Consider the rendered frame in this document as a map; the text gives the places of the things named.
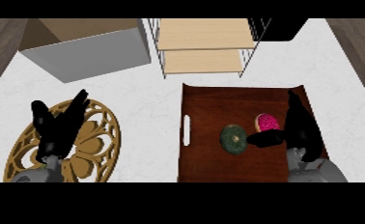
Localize golden ornate round trivet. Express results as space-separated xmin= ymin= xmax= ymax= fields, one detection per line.
xmin=3 ymin=98 xmax=123 ymax=183

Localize dark green round squash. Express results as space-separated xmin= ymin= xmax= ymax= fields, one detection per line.
xmin=219 ymin=124 xmax=248 ymax=155

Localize black appliance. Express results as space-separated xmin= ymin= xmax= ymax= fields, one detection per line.
xmin=247 ymin=18 xmax=309 ymax=42

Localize wire tiered shelf wooden boards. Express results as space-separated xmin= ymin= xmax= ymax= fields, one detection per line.
xmin=146 ymin=18 xmax=273 ymax=80

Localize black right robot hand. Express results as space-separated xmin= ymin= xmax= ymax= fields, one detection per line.
xmin=245 ymin=89 xmax=327 ymax=163

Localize dark brown wooden tray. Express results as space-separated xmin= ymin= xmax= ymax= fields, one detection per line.
xmin=177 ymin=83 xmax=331 ymax=183

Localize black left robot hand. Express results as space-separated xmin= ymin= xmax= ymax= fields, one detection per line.
xmin=30 ymin=88 xmax=92 ymax=166

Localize grey open box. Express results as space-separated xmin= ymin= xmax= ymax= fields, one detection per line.
xmin=18 ymin=18 xmax=152 ymax=84

